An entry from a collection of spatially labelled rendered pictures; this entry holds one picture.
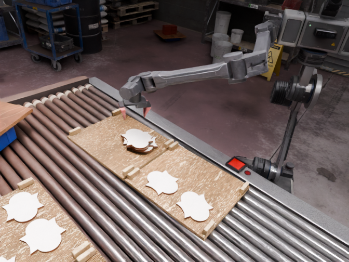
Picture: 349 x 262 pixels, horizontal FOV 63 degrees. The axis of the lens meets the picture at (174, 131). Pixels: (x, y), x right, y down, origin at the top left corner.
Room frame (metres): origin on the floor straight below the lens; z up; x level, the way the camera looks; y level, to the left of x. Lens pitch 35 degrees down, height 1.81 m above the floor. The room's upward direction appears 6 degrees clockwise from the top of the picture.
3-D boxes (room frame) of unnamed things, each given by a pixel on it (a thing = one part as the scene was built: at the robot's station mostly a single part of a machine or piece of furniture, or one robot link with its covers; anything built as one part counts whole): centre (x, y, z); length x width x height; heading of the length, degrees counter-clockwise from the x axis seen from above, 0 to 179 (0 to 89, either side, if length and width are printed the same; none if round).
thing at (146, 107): (1.13, 0.16, 1.11); 0.07 x 0.07 x 0.09; 24
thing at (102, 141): (1.11, 0.26, 0.93); 0.41 x 0.35 x 0.02; 53
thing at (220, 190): (0.86, -0.08, 0.93); 0.41 x 0.35 x 0.02; 54
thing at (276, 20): (1.44, -0.41, 1.45); 0.09 x 0.08 x 0.12; 77
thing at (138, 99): (1.12, 0.19, 1.18); 0.10 x 0.07 x 0.07; 114
